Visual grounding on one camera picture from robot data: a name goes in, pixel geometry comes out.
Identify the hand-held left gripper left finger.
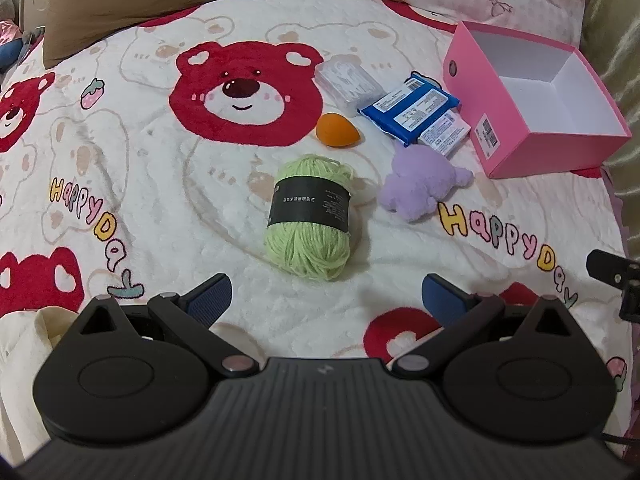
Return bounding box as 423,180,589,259
55,273,260,378

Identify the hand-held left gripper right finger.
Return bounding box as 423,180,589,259
390,273,588,376

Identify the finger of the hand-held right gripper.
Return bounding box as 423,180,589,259
586,248,640,321

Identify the green yarn ball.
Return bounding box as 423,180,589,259
263,155,357,282

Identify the purple plush toy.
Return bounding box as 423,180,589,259
378,142,474,223

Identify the pink cardboard box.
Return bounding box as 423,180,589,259
443,21,633,180

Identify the white cotton pad packet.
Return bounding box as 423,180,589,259
417,115,472,157

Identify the blue wipes packet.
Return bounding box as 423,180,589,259
357,74,462,147

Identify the orange makeup sponge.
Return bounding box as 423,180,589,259
316,113,362,148

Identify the clear floss pick box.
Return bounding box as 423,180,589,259
314,55,386,118

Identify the cream cloth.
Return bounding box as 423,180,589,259
0,308,81,466

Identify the golden satin curtain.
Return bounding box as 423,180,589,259
580,0,640,201

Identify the brown pillow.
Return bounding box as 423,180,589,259
42,0,306,70

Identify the grey plush toy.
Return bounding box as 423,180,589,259
0,0,31,73

